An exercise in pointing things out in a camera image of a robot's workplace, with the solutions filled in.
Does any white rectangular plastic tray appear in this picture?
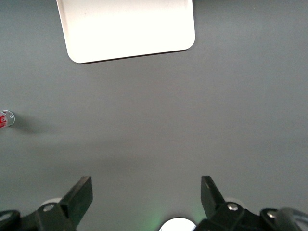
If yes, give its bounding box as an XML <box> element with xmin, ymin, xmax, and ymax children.
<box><xmin>56</xmin><ymin>0</ymin><xmax>196</xmax><ymax>64</ymax></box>

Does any small red coke bottle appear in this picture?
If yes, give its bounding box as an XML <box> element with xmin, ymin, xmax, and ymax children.
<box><xmin>0</xmin><ymin>109</ymin><xmax>16</xmax><ymax>129</ymax></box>

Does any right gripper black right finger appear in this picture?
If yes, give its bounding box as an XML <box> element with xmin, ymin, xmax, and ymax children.
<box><xmin>201</xmin><ymin>175</ymin><xmax>260</xmax><ymax>231</ymax></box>

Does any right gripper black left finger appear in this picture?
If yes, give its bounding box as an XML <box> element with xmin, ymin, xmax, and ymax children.
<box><xmin>36</xmin><ymin>176</ymin><xmax>93</xmax><ymax>231</ymax></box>

